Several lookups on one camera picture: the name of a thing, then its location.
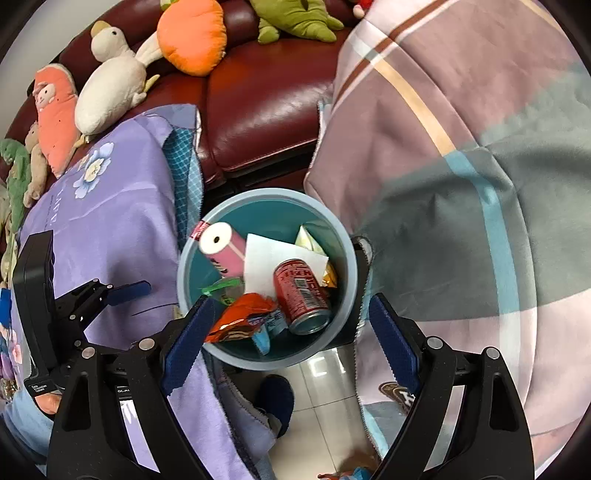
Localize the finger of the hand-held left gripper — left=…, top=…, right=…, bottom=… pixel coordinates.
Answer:
left=58, top=278, right=153, bottom=308
left=55, top=302, right=109, bottom=355

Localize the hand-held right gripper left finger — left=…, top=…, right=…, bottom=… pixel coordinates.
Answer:
left=46, top=295, right=215, bottom=480

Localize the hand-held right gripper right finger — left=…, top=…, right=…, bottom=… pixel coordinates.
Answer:
left=368, top=293, right=536, bottom=480

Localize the orange snack packet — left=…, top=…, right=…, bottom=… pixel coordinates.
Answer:
left=204, top=293, right=280, bottom=344

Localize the green wrapper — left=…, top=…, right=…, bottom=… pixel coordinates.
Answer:
left=201, top=276, right=245, bottom=306

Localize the blue snack packet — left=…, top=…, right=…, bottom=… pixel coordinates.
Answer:
left=252, top=309, right=289, bottom=355

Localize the pink paper roll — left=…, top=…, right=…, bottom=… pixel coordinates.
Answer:
left=198, top=222, right=247, bottom=278

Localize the white paper sheet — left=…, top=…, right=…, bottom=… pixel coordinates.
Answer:
left=243, top=233, right=329, bottom=296

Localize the red soda can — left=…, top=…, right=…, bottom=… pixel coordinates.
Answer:
left=273, top=258, right=333, bottom=335

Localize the yellow snack packet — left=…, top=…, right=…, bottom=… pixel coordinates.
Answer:
left=294, top=224, right=339, bottom=289

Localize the blue trash bin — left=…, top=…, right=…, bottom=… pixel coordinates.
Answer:
left=177, top=187, right=358, bottom=370

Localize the person's left forearm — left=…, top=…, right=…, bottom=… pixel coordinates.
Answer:
left=0, top=392, right=54, bottom=462

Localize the person's left hand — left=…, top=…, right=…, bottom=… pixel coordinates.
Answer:
left=36, top=391, right=64, bottom=415

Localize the colourful floral cloth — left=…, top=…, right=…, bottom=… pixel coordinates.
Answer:
left=0, top=288, right=26, bottom=400

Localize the purple floral blanket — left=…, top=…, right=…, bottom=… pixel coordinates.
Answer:
left=9, top=104, right=278, bottom=480

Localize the dark blue slipper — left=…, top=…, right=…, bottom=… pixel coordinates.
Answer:
left=253, top=375, right=296, bottom=439

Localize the dark green dinosaur plush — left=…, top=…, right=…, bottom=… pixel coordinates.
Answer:
left=0, top=138, right=33, bottom=232

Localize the brown monkey plush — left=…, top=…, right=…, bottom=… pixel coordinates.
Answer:
left=23, top=122, right=47, bottom=208

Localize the colourful snack packet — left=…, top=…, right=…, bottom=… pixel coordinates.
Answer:
left=318, top=466, right=377, bottom=480

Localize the pink plush with face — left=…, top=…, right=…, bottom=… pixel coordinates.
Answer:
left=33, top=64, right=80, bottom=180

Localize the white duck plush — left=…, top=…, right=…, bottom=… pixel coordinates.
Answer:
left=74, top=21, right=167, bottom=136

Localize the pink grey plaid blanket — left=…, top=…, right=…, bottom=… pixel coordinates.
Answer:
left=302, top=0, right=591, bottom=462

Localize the dark red leather sofa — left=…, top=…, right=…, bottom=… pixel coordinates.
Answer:
left=9, top=0, right=370, bottom=190

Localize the orange carrot plush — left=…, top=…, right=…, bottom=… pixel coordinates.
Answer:
left=156, top=0, right=228, bottom=77

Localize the olive green dinosaur plush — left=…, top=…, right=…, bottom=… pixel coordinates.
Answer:
left=249, top=0, right=346, bottom=45

